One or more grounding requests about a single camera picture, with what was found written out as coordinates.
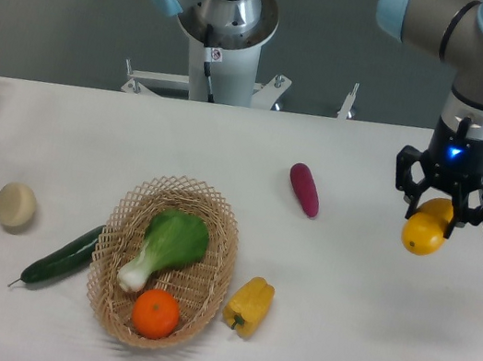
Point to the yellow mango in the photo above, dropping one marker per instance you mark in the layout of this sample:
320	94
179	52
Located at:
423	232

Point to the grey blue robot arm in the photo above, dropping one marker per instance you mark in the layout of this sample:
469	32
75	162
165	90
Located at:
226	36

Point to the woven wicker basket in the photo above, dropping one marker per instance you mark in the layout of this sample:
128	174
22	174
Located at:
199	288

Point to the green cucumber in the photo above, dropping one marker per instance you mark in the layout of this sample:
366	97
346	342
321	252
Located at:
71	257

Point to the purple sweet potato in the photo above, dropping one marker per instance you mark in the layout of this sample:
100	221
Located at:
303	185

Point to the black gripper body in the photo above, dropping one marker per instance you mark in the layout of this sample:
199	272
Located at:
453	160

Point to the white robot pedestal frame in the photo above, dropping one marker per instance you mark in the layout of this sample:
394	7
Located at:
216	75

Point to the yellow bell pepper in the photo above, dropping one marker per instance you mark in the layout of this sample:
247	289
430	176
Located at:
248	307

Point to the orange tangerine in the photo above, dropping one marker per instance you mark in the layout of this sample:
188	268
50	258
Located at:
156	314

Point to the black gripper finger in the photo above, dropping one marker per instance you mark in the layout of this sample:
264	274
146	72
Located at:
404	181
467	204

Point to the green bok choy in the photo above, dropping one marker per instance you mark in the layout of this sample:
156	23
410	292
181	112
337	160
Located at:
173	239

